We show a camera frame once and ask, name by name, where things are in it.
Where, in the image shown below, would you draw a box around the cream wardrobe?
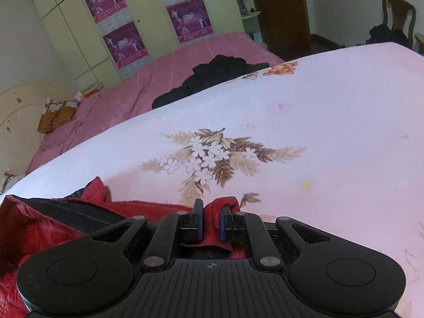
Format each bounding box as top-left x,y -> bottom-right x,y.
25,0 -> 246,86

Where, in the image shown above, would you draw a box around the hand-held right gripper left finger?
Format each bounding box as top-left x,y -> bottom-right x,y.
91,199 -> 204,270

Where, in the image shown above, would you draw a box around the orange clothing pile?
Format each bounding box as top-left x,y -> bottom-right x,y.
37,100 -> 79,134

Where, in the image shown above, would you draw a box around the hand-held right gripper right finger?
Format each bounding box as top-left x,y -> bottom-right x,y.
219,206 -> 333,270

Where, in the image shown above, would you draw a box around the dark clothes on chair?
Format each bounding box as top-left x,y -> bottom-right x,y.
366,24 -> 409,47

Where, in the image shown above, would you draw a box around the wooden chair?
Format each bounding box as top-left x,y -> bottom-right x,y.
381,0 -> 417,50

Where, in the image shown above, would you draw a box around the red puffer jacket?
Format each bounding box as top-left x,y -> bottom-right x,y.
0,176 -> 240,318

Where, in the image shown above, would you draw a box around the black cloth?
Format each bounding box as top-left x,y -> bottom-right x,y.
151,55 -> 271,111

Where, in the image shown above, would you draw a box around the white floral bed sheet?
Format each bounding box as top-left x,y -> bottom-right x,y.
0,41 -> 424,318

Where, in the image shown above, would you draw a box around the brown wooden door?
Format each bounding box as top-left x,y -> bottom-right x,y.
248,0 -> 312,59

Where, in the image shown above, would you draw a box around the floral folded cloth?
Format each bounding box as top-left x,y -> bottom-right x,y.
74,81 -> 104,103

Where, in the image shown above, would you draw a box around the pink bed sheet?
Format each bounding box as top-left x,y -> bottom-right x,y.
25,31 -> 286,173

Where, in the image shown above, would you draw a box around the cream corner shelf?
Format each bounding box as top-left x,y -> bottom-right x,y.
230,0 -> 266,50

